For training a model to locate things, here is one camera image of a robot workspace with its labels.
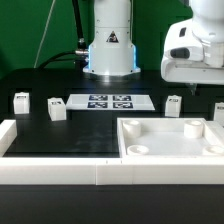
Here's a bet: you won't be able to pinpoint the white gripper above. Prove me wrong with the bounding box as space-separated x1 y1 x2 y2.
161 18 224 94

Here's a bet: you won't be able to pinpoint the thin white cable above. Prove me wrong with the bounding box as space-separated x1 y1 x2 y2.
33 0 58 69

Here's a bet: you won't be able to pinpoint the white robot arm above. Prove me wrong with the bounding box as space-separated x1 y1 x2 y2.
83 0 224 85

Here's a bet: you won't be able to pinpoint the white square tabletop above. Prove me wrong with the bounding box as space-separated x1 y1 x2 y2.
117 118 224 158

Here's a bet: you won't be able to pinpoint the white U-shaped obstacle fence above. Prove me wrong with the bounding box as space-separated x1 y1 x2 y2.
0 120 224 185

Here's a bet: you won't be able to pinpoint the white marker sheet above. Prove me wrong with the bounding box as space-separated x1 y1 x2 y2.
66 94 155 111

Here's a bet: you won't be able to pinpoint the black cable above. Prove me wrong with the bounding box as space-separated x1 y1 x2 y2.
38 0 90 69

